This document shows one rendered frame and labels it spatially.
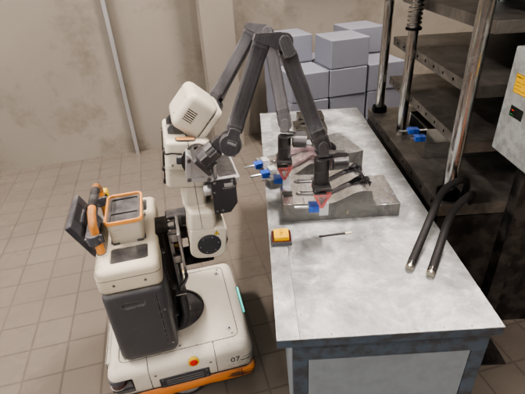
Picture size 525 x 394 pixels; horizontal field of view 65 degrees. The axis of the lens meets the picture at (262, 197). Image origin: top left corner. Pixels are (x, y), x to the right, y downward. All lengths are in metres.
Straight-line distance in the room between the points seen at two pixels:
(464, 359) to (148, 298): 1.18
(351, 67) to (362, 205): 2.24
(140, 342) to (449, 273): 1.28
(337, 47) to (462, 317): 2.75
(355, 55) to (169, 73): 1.83
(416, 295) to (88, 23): 3.70
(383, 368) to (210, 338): 0.85
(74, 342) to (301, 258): 1.51
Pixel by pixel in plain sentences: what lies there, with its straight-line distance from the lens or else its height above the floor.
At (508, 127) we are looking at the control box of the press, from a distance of 1.85.
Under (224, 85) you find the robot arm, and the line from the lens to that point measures 1.85.
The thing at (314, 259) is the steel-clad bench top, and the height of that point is 0.80.
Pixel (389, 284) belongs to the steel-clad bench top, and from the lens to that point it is 1.53.
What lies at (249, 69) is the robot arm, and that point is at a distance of 1.43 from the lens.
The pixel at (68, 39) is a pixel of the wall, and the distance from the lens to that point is 4.42.
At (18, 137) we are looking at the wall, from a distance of 4.80.
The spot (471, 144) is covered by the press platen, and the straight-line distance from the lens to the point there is 2.05.
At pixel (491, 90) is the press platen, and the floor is 1.27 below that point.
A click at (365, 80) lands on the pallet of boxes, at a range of 3.97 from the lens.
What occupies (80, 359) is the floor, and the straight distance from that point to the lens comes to 2.56.
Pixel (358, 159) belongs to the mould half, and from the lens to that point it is 2.19.
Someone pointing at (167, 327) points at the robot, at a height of 0.45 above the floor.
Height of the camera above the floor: 1.83
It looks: 31 degrees down
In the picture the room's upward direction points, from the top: 4 degrees counter-clockwise
